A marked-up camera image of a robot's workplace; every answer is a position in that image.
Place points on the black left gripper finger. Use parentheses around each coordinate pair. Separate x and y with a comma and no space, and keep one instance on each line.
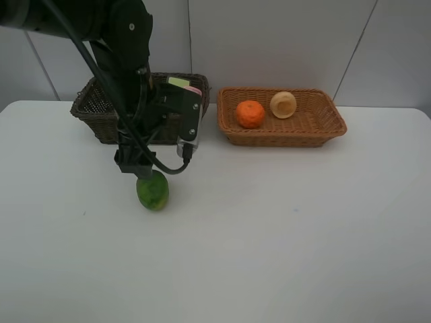
(144,174)

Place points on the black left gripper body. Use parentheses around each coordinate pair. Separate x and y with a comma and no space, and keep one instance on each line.
(140,120)

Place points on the dark green pump bottle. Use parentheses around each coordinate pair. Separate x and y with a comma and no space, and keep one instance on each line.
(179,82)

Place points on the pink squeeze bottle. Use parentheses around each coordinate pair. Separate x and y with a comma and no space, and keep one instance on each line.
(196,91)

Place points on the orange mandarin fruit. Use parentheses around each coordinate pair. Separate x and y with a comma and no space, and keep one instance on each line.
(250,114)

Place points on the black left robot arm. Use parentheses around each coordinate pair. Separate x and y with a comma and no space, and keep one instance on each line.
(113,39)

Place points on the dark brown wicker basket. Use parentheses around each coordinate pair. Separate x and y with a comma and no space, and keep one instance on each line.
(93,108)

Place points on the orange wicker basket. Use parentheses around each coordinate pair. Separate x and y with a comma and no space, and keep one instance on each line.
(315,121)

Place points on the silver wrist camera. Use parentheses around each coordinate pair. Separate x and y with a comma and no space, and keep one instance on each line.
(172,99)

